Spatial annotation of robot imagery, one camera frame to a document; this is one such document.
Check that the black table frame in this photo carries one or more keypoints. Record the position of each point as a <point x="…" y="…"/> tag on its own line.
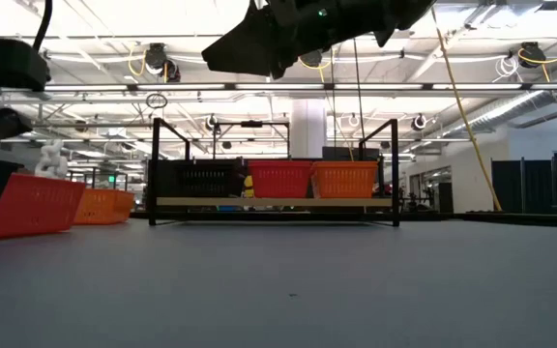
<point x="501" y="218"/>

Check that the white pillar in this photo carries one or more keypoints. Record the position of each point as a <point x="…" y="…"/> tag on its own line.
<point x="307" y="125"/>

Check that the orange plastic basket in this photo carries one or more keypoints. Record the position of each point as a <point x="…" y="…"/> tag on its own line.
<point x="345" y="180"/>
<point x="107" y="208"/>

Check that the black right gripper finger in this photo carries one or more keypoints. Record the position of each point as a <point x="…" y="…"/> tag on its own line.
<point x="254" y="60"/>
<point x="249" y="31"/>

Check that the white lumpy object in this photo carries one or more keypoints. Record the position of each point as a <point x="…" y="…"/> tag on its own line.
<point x="51" y="162"/>

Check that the red plastic basket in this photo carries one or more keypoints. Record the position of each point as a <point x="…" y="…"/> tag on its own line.
<point x="281" y="179"/>
<point x="34" y="208"/>

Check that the black partition wall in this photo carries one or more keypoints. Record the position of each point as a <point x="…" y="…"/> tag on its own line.
<point x="520" y="186"/>

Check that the black background station frame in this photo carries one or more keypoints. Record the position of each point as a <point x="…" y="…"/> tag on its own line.
<point x="252" y="124"/>

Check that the long ceiling light strip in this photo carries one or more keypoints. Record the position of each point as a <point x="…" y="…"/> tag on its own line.
<point x="182" y="87"/>

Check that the wooden shelf with black frame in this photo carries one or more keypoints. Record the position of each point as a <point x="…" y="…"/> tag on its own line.
<point x="278" y="201"/>

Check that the small yellow object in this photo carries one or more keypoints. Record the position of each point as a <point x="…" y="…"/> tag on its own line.
<point x="249" y="187"/>

